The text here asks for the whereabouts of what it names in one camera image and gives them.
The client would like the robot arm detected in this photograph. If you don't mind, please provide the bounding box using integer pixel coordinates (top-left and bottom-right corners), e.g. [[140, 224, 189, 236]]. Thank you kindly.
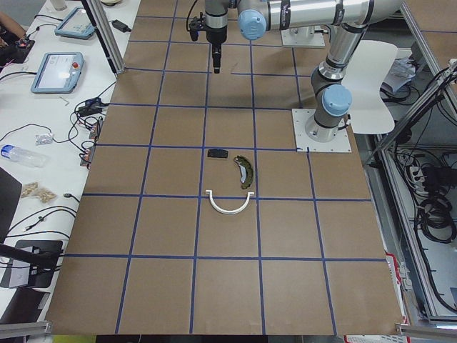
[[186, 1, 402, 143]]

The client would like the clear plastic water bottle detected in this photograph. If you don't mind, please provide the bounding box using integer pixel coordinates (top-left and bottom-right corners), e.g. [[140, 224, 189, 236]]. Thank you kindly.
[[1, 144, 48, 167]]

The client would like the near blue teach pendant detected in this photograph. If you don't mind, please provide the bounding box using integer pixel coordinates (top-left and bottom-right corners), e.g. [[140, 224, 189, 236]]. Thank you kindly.
[[31, 52, 84, 94]]

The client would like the white plastic chair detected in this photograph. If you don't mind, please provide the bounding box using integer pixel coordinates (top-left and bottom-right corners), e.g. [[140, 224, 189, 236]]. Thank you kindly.
[[342, 40, 398, 134]]

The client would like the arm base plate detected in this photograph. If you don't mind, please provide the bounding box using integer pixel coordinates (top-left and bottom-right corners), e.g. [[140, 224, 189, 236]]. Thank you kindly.
[[292, 109, 351, 153], [281, 26, 326, 49]]

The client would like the dark grey brake pad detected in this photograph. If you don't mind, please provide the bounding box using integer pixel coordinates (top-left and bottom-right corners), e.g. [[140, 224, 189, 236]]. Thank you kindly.
[[207, 149, 229, 159]]

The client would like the blue teach pendant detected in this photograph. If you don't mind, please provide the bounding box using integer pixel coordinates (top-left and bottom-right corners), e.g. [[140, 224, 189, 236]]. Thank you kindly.
[[31, 52, 84, 94], [54, 7, 94, 40]]

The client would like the far blue teach pendant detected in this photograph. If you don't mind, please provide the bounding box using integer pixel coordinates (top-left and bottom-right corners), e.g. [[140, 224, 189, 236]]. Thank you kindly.
[[54, 7, 94, 40]]

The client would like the white curved plastic clamp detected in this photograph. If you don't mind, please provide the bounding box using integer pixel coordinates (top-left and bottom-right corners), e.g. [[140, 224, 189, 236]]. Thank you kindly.
[[204, 189, 256, 216]]

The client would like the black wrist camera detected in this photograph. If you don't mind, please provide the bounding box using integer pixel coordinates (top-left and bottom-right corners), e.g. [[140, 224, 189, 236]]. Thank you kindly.
[[189, 13, 206, 41]]

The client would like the white round plate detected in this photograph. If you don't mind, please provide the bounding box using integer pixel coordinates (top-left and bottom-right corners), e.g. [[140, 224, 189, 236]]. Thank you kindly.
[[101, 0, 122, 6]]

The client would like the olive curved brake shoe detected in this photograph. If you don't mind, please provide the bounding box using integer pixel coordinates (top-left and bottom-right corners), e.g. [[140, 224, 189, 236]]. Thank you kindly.
[[233, 155, 254, 189]]

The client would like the aluminium frame post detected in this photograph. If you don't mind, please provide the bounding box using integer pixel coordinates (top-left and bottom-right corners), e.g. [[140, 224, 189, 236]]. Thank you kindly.
[[81, 0, 125, 75]]

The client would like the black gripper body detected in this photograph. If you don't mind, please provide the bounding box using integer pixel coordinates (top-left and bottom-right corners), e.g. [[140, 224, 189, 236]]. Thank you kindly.
[[206, 26, 227, 59]]

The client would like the black power adapter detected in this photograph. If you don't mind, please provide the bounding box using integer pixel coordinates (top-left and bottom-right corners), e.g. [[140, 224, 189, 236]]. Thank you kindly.
[[111, 19, 131, 33]]

